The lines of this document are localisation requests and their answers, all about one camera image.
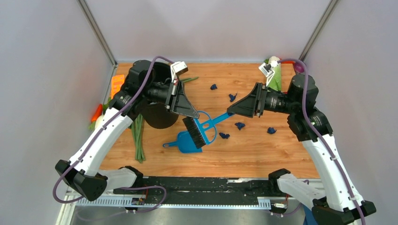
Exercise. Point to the napa cabbage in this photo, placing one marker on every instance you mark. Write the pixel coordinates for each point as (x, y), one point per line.
(276, 82)

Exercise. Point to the blue hand brush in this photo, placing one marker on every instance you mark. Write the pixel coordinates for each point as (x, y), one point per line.
(197, 130)

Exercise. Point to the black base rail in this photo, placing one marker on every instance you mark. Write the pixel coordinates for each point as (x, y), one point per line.
(205, 190)

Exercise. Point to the orange juice carton back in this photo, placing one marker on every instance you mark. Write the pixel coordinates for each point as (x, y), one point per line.
(116, 82)

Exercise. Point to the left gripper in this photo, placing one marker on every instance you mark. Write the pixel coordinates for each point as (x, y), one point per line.
(177, 101)

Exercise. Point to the blue cloth at bottom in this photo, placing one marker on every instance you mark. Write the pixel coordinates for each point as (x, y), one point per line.
(309, 218)

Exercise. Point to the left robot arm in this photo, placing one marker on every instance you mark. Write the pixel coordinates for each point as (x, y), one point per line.
(146, 82)

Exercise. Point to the green beans behind bucket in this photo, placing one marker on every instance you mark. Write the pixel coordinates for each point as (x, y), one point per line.
(185, 80)

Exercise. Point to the black trash bucket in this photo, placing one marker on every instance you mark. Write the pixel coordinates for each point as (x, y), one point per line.
(156, 114)

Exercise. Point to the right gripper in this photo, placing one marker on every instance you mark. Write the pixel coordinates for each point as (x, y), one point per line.
(252, 105)

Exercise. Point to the carrot at left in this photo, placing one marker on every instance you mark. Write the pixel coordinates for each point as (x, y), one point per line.
(97, 113)

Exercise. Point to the carrot at right corner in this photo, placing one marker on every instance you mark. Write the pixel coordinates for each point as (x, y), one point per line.
(287, 61)

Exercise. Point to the purple onion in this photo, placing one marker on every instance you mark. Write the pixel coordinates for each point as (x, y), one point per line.
(299, 68)

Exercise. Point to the blue dustpan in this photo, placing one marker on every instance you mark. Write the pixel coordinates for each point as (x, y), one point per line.
(184, 143)

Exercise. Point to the blue paper scrap right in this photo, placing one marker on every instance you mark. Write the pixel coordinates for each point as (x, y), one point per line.
(271, 130)

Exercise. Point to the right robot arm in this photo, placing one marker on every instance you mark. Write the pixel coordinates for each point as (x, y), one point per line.
(339, 203)

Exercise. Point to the white slotted cable duct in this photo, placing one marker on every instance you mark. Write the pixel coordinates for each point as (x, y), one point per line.
(129, 200)

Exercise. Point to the green bean bundle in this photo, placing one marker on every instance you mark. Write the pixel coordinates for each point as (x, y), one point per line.
(137, 128)

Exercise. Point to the white daikon radish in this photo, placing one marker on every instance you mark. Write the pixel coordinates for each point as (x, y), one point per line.
(98, 121)

